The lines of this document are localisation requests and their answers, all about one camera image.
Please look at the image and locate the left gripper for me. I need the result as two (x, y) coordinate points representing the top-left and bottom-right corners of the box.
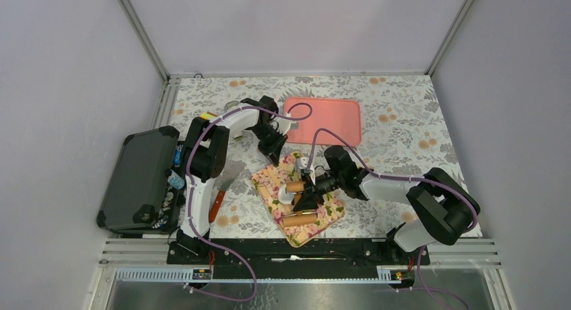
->
(250, 123), (287, 166)

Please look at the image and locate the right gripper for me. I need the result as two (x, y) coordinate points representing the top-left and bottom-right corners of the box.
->
(292, 171), (344, 213)

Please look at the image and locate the wooden double-ended roller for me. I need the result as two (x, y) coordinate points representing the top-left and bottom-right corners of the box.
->
(278, 180), (318, 228)

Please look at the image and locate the floral cutting board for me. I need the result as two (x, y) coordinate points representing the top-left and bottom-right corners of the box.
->
(251, 151), (345, 248)

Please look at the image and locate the metal scraper red handle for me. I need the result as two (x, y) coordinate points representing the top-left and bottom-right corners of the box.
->
(208, 160), (246, 223)

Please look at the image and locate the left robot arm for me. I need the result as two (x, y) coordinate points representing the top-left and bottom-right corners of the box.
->
(176, 96), (293, 264)

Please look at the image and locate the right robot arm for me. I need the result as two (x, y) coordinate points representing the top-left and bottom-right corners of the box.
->
(278, 146), (481, 264)

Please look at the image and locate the white dough ball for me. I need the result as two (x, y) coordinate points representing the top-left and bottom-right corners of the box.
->
(277, 185), (295, 204)

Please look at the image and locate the orange green toy block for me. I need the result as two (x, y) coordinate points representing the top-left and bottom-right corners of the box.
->
(200, 112), (218, 122)

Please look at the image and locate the pink plastic tray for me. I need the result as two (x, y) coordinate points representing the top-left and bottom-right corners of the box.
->
(283, 97), (362, 147)

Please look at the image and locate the black case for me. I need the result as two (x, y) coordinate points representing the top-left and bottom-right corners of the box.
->
(96, 125), (182, 235)

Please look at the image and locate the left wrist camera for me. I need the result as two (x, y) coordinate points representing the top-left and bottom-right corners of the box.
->
(277, 113), (298, 134)

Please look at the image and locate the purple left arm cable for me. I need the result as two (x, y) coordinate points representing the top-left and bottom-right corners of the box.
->
(183, 102), (313, 303)

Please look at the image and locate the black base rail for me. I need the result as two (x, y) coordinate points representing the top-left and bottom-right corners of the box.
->
(166, 239), (430, 281)

